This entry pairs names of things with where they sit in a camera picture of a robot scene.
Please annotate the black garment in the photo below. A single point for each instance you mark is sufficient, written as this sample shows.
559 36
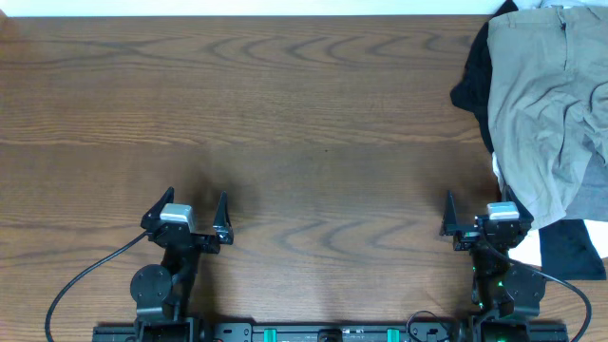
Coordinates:
471 94

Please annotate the white garment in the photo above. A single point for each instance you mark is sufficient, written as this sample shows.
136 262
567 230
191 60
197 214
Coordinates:
529 250

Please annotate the khaki shorts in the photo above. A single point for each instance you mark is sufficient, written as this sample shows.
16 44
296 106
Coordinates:
547 107

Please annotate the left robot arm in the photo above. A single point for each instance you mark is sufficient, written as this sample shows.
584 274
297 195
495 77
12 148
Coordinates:
162 291

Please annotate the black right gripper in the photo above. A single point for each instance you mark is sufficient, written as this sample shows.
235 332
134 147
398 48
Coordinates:
449 224

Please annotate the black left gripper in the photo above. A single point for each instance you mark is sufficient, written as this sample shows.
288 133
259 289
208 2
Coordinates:
224 235

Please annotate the dark navy garment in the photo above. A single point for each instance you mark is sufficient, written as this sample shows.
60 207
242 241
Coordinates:
567 252

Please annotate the grey garment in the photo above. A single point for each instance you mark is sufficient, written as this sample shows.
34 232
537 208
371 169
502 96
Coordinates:
591 200

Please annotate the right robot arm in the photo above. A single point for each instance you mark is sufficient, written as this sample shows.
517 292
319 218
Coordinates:
507 295

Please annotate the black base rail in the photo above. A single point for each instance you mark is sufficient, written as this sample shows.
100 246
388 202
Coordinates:
246 332

